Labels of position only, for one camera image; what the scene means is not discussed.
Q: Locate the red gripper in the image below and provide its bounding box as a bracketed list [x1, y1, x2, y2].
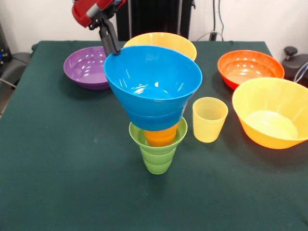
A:
[71, 0, 126, 58]

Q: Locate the black wall cable with plug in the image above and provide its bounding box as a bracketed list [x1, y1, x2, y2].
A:
[209, 0, 218, 41]

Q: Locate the yellow plastic cup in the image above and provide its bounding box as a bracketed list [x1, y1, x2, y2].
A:
[192, 97, 229, 143]

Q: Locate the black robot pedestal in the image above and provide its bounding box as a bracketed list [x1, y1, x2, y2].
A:
[115, 0, 196, 41]

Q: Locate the large orange plastic bowl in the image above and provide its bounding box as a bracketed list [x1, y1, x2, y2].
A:
[232, 77, 308, 150]
[123, 32, 197, 61]

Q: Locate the red plastic bowl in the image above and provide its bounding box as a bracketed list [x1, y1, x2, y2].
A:
[217, 50, 285, 91]

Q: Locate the black office chair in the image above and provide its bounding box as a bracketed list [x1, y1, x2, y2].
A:
[0, 43, 39, 116]

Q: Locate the green plastic cup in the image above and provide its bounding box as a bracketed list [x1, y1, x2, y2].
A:
[141, 146, 178, 175]

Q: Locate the shallow translucent blue bowl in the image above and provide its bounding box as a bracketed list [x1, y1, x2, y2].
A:
[126, 101, 189, 132]

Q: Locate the round blue plastic bowl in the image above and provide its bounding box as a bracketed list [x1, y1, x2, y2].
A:
[103, 45, 203, 119]

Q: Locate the black computer case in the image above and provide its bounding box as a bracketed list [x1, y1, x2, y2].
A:
[0, 23, 13, 75]

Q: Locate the orange plastic cup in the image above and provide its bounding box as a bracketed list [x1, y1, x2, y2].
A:
[143, 121, 180, 147]

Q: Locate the white blue cable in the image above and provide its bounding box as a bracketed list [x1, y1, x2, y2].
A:
[294, 61, 308, 83]

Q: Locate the black chair with knob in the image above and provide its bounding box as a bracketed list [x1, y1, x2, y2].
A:
[282, 46, 308, 88]

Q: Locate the purple plastic bowl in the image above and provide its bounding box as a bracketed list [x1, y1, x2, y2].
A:
[63, 46, 112, 91]

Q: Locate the green plastic bowl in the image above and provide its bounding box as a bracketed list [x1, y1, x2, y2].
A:
[128, 116, 188, 154]

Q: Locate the dark green tablecloth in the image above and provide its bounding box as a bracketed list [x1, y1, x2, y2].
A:
[0, 40, 308, 231]

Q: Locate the thin black wall cable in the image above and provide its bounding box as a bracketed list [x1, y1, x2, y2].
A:
[218, 0, 225, 33]

